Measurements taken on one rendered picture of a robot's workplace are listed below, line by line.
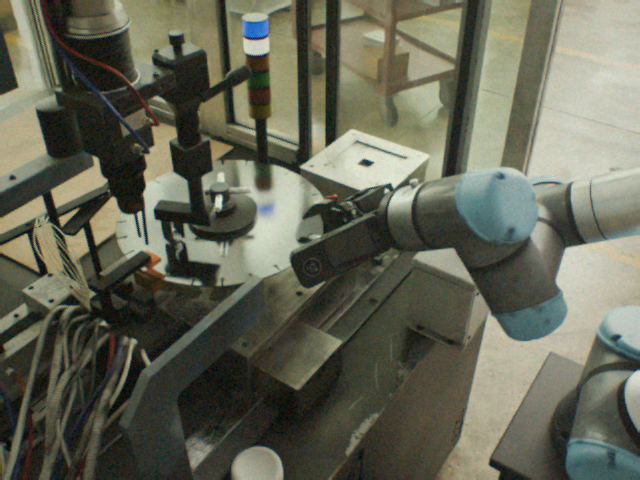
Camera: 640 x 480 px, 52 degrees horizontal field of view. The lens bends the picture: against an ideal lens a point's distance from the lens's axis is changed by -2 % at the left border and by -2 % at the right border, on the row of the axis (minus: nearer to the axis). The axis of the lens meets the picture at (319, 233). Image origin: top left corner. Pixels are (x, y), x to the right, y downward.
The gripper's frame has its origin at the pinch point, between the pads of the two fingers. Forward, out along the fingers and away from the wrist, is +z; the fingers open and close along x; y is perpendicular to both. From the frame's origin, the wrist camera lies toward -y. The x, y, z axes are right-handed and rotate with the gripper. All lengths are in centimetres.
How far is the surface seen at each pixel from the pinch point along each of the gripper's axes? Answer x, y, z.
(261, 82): 23.5, 22.9, 26.9
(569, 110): -34, 258, 122
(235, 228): 3.5, -1.0, 13.4
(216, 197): 8.9, -1.4, 14.4
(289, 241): -1.2, 3.6, 8.1
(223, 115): 22, 36, 65
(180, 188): 11.9, -0.2, 27.2
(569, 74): -21, 298, 140
